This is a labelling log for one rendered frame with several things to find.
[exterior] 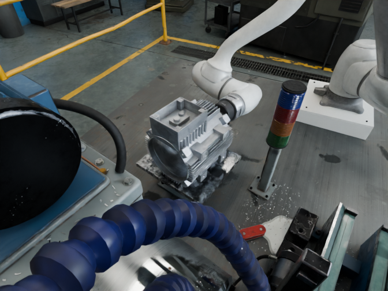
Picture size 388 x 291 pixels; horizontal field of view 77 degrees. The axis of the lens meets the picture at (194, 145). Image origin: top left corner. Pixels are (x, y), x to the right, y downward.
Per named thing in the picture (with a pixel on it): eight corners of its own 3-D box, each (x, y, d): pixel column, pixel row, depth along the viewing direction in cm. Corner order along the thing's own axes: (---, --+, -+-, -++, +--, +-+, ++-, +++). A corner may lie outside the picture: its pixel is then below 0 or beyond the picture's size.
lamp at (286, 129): (286, 140, 67) (291, 127, 64) (266, 131, 70) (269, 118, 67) (294, 128, 71) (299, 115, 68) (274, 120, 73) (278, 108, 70)
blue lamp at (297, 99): (296, 113, 61) (301, 97, 58) (273, 104, 63) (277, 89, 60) (303, 101, 64) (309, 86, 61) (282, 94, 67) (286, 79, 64)
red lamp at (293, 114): (291, 127, 64) (296, 113, 61) (269, 118, 67) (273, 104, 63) (299, 115, 68) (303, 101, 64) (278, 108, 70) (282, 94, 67)
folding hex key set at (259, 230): (262, 226, 79) (263, 223, 77) (267, 235, 76) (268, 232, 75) (236, 232, 77) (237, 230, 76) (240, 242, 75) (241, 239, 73)
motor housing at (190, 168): (192, 197, 72) (192, 151, 59) (148, 165, 81) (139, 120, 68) (230, 158, 83) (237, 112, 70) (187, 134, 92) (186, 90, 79)
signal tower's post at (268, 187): (267, 201, 85) (305, 97, 56) (246, 189, 89) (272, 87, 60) (276, 186, 90) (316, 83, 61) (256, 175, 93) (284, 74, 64)
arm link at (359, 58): (348, 77, 121) (368, 30, 105) (379, 97, 108) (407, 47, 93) (320, 84, 117) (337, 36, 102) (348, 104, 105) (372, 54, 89)
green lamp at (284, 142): (282, 151, 70) (286, 140, 67) (262, 142, 73) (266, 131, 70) (290, 140, 74) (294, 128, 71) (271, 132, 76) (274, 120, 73)
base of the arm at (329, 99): (315, 84, 128) (319, 74, 124) (363, 94, 120) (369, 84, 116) (310, 103, 116) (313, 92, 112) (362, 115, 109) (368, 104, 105)
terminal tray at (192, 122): (179, 154, 64) (178, 133, 59) (151, 136, 68) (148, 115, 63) (208, 130, 70) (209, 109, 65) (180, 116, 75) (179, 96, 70)
